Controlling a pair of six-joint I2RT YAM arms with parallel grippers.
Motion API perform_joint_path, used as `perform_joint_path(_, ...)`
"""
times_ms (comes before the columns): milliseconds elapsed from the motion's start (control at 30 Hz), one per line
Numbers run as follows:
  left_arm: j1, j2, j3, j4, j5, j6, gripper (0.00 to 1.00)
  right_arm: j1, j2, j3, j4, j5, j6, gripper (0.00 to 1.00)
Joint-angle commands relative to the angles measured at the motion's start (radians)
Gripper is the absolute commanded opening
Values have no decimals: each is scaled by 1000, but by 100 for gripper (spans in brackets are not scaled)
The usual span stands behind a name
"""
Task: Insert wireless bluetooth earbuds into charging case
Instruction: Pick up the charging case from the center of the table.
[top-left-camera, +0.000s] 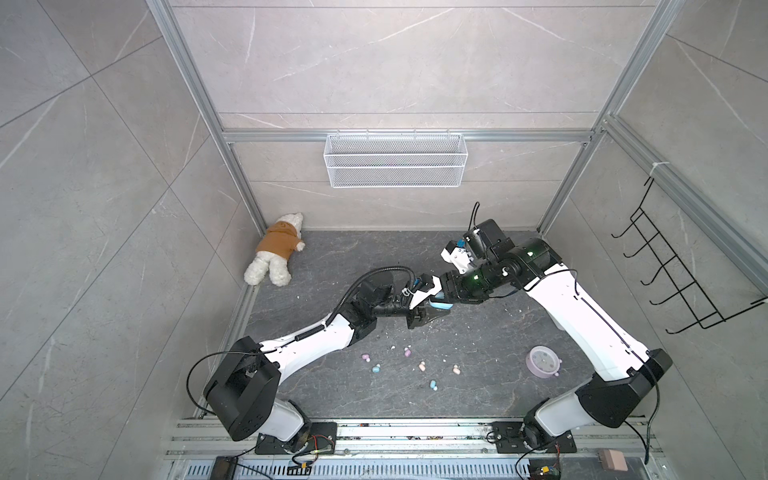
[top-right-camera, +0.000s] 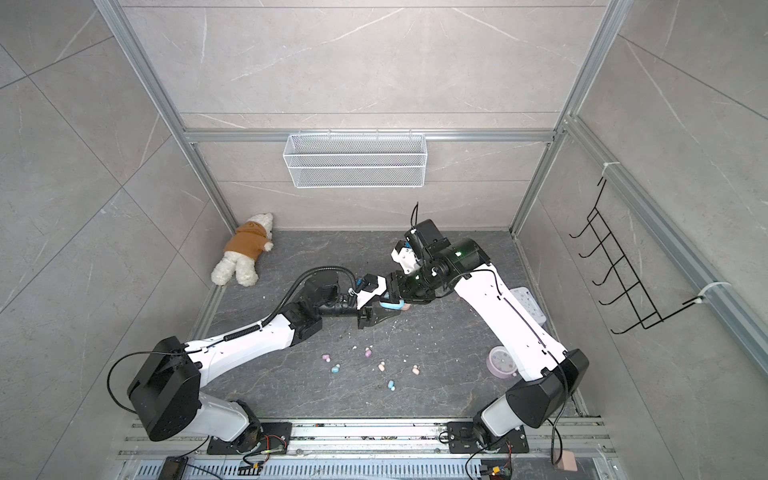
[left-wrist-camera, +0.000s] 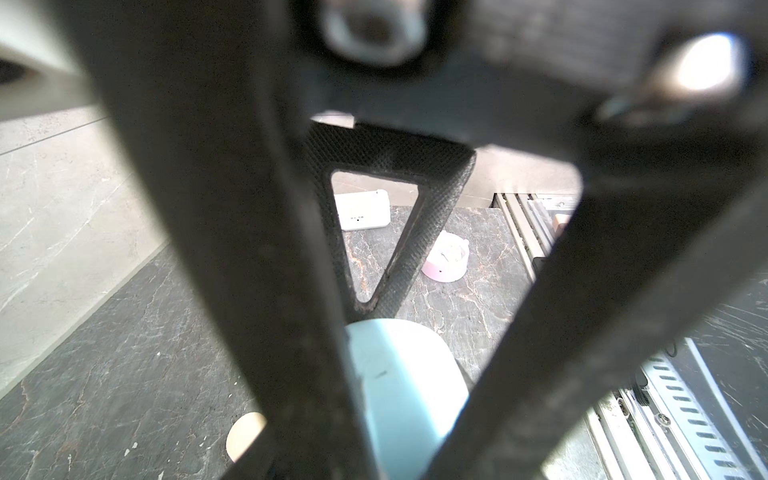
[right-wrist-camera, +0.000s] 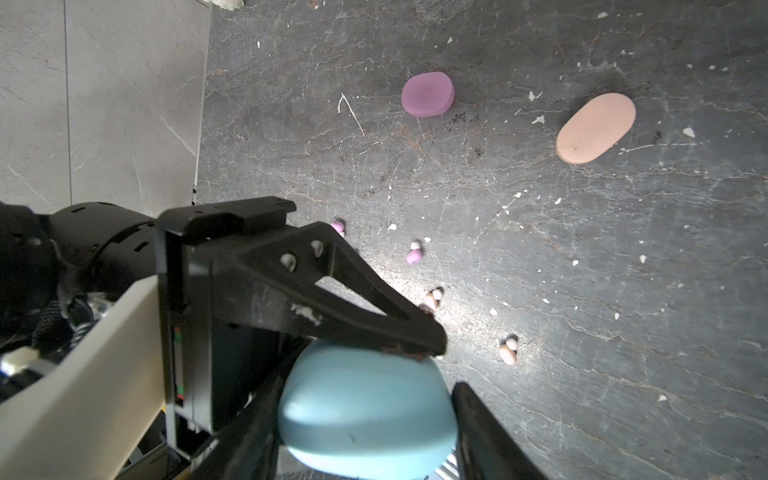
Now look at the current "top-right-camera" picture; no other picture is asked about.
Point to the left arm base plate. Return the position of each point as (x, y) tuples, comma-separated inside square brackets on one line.
[(269, 436)]

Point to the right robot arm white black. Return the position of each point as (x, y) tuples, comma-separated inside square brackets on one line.
[(549, 372)]

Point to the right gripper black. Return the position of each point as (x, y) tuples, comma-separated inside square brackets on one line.
[(398, 284)]

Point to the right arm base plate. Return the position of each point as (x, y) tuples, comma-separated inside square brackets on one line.
[(465, 437)]

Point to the black wire hook rack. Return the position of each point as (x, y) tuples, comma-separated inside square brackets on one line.
[(621, 269)]

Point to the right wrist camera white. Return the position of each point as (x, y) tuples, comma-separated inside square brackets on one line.
[(405, 257)]

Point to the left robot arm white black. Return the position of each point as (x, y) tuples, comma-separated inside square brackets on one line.
[(167, 394)]

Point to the white wire mesh basket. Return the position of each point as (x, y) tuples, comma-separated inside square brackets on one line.
[(356, 160)]

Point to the teddy bear with brown hoodie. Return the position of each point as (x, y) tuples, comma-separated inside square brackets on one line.
[(242, 251)]

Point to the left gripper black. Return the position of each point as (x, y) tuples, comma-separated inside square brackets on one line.
[(375, 317)]

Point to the white power strip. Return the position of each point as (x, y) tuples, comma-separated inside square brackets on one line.
[(529, 303)]

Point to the pink box on rail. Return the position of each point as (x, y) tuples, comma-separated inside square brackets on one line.
[(566, 461)]

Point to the blue earbud charging case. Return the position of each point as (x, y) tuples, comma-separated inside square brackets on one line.
[(392, 306)]

